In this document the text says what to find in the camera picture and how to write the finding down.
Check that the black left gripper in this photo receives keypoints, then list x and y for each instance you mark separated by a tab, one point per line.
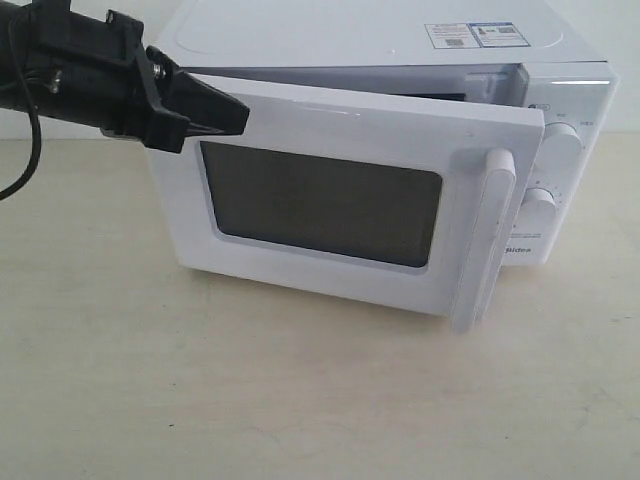
98	74

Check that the white microwave door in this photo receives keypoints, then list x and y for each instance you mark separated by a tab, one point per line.
384	199

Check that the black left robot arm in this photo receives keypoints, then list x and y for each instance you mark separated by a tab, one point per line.
16	83

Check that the white Midea microwave oven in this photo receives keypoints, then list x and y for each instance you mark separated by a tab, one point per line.
382	47

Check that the white warning label sticker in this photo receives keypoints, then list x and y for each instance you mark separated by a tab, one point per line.
451	36

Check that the blue energy label sticker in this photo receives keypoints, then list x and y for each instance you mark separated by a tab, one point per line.
498	35

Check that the lower white control knob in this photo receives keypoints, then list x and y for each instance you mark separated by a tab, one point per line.
537	212

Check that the white control knob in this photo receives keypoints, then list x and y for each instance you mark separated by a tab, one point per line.
537	212
560	144

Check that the upper white control knob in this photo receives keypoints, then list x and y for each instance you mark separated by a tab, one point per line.
560	144

